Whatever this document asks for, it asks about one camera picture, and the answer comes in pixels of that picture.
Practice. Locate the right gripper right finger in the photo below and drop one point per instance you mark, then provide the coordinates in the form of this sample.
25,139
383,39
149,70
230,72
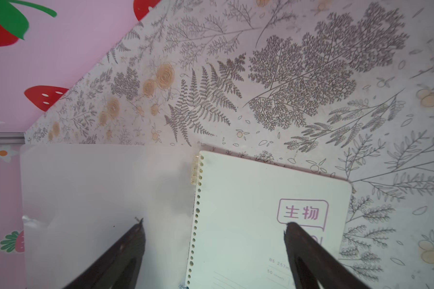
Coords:
312,266

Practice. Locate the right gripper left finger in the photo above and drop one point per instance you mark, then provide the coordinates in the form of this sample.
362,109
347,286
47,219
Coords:
119,266

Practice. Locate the left aluminium corner post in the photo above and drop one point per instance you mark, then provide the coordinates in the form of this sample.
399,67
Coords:
11,138

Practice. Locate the white spiral notebook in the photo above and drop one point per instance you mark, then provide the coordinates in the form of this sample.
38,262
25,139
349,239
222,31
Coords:
211,221

